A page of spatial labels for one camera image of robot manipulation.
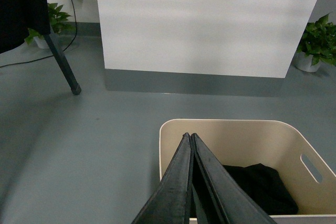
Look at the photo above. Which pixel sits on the potted green plant left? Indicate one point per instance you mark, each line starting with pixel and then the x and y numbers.
pixel 59 23

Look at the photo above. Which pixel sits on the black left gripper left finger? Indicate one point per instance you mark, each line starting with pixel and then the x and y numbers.
pixel 171 202

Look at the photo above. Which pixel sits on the potted green plant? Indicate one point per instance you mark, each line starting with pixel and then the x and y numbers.
pixel 59 23
pixel 316 46

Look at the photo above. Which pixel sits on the beige plastic laundry hamper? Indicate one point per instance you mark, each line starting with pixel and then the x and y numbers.
pixel 308 178

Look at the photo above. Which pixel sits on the potted green plant right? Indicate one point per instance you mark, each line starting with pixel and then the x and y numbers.
pixel 316 46

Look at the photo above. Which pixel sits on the black clothes in hamper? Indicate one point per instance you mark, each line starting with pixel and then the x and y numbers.
pixel 262 184

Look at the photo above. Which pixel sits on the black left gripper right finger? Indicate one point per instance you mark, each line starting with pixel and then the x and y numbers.
pixel 221 200

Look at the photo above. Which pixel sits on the black hanging garment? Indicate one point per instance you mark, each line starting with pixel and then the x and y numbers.
pixel 17 17

